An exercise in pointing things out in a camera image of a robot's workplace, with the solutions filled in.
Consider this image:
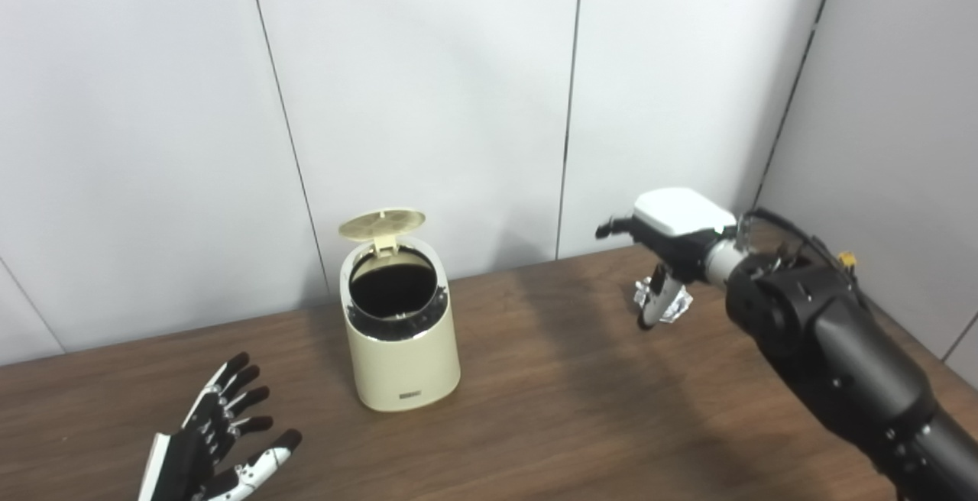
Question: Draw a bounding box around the round cream bin lid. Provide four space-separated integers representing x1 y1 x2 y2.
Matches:
338 208 426 257

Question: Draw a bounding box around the cream-colored cylindrical bin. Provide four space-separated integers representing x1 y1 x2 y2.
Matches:
339 238 461 412

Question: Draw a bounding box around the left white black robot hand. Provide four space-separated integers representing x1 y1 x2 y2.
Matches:
138 352 303 501

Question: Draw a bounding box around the white paper ball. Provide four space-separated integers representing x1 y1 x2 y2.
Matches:
633 276 695 325

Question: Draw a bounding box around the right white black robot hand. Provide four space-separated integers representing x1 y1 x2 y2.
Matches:
596 187 738 330

